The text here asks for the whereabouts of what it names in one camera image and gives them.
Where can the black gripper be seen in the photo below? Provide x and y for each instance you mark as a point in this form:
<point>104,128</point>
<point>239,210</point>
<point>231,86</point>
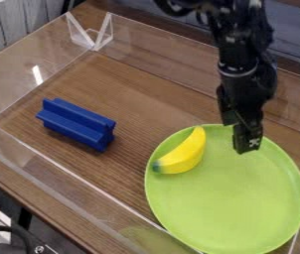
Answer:
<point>242,93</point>

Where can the blue ridged block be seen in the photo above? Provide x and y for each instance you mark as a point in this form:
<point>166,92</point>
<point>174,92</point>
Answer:
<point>77,123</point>

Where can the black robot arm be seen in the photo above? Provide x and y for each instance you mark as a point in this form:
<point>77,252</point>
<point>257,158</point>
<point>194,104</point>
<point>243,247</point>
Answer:
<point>242,35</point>

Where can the green round plate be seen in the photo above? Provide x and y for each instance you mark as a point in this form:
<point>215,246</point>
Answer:
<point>235,204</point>

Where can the yellow banana-shaped toy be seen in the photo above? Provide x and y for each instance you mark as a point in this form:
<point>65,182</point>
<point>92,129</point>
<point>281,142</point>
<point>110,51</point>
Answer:
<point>185,156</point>

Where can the black device with knob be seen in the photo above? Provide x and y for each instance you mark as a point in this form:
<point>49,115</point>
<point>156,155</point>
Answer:
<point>49,243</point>

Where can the clear acrylic barrier wall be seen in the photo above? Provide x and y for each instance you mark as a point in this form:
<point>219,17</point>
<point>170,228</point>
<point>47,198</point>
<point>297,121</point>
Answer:
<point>114,150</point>

